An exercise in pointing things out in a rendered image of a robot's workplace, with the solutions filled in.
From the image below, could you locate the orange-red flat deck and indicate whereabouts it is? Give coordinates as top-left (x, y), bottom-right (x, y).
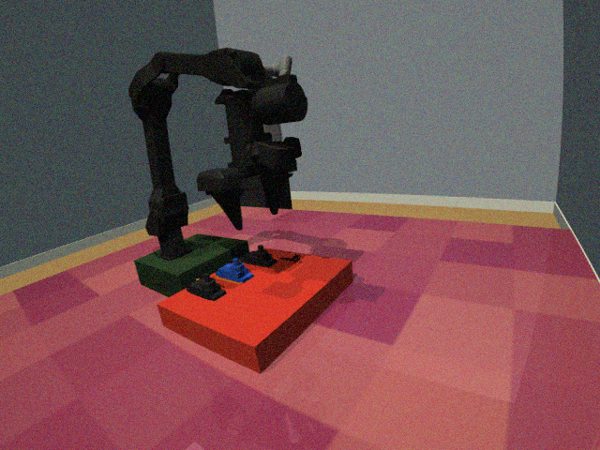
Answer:
top-left (157, 245), bottom-right (353, 374)

